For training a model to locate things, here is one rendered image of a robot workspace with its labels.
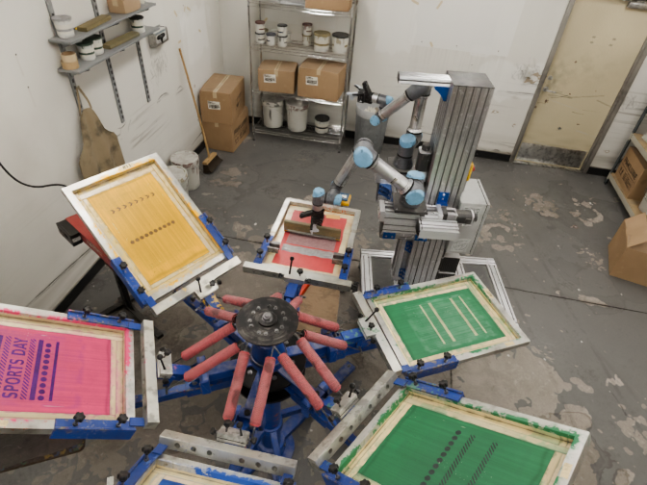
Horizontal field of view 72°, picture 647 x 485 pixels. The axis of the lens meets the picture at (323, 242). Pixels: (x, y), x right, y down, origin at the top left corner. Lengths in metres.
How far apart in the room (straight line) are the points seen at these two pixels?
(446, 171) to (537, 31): 3.27
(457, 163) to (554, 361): 1.92
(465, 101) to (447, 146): 0.31
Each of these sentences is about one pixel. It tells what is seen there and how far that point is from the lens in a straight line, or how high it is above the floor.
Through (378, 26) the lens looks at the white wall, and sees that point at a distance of 6.04.
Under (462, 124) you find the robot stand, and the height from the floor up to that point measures 1.79.
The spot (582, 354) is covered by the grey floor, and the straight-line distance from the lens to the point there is 4.40.
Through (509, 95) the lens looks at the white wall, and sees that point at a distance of 6.35.
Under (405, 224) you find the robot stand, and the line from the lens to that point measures 3.14.
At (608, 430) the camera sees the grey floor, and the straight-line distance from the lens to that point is 4.05.
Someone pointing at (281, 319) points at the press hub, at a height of 1.31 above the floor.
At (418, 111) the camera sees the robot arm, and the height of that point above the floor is 1.66.
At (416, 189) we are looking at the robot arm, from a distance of 2.84.
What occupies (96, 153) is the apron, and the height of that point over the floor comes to 1.02.
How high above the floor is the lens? 2.98
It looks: 40 degrees down
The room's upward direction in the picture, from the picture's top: 5 degrees clockwise
